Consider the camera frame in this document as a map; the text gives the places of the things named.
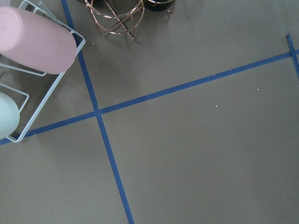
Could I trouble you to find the white cup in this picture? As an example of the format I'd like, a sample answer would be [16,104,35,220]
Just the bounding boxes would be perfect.
[0,92,20,139]

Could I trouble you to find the pink cup upper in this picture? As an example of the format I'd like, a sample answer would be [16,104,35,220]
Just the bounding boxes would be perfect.
[0,6,77,74]

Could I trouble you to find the copper wire bottle rack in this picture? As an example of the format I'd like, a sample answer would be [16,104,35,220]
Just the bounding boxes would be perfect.
[85,0,175,40]

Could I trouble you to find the white wire cup rack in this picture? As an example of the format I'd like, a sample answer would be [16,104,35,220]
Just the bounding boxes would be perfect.
[0,0,86,144]

